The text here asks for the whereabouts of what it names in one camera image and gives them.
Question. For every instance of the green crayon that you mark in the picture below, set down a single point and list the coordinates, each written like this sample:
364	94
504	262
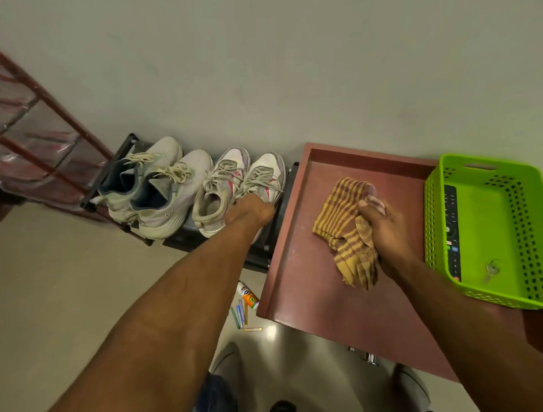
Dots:
235	317

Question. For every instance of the orange crayon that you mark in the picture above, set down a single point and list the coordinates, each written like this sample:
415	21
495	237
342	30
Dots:
245	316

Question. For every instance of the black stool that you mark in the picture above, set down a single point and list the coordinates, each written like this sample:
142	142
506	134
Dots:
283	406

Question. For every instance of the person's left forearm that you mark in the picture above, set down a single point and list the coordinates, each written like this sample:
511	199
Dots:
161	322

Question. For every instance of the person's grey slipper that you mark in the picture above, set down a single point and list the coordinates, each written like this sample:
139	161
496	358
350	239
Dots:
229	369
411	390

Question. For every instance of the person's left hand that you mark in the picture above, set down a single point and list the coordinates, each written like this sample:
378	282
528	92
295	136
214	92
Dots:
250	210

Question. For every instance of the grey-blue sneaker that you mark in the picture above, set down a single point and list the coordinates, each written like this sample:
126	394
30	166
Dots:
167	148
191	178

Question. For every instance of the silver key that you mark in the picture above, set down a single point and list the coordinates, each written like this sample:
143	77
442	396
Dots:
492	268

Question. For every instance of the black shoe rack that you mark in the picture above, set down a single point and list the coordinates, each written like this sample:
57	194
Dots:
186	243

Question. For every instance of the white pink sneaker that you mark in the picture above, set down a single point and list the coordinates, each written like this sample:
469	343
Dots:
267	170
212	212

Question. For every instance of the person's right hand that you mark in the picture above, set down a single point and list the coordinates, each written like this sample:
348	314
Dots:
388	242

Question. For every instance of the white orange glue tube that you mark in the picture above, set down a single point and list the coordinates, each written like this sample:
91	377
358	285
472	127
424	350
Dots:
248	296

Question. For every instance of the red-brown drawer cabinet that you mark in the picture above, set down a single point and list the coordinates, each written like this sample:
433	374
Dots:
305	276

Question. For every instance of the red metal rack plastic-wrapped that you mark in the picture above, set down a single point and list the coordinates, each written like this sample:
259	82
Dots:
42	170

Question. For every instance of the black remote control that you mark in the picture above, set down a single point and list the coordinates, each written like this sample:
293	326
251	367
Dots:
451	220

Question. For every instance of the striped yellow cleaning cloth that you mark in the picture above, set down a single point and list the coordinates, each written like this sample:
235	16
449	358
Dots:
339	212

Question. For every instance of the green plastic basket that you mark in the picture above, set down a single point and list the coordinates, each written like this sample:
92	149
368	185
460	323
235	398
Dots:
488	212

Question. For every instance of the person's right forearm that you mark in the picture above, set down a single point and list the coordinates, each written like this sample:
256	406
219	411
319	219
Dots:
475	339

